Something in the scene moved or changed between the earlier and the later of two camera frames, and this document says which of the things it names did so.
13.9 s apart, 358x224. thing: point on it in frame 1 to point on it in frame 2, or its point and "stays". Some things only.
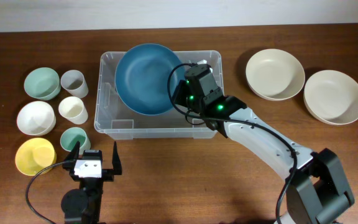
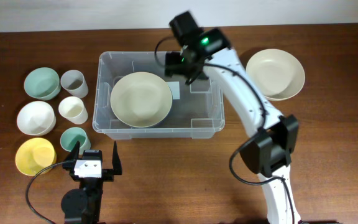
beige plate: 334,98 to 140,99
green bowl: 43,83 stays
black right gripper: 179,88 to 173,61
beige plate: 275,74 stays
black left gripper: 108,173 stays
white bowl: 36,118 stays
